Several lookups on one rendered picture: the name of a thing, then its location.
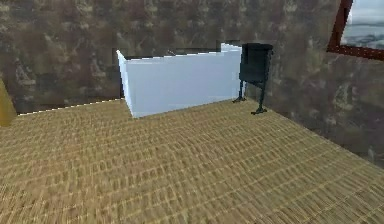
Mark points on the brown framed window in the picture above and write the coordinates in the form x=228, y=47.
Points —
x=363, y=26

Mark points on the white box-shaped cabinet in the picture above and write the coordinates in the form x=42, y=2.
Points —
x=180, y=83

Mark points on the yellow wooden furniture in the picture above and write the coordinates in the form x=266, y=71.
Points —
x=4, y=108

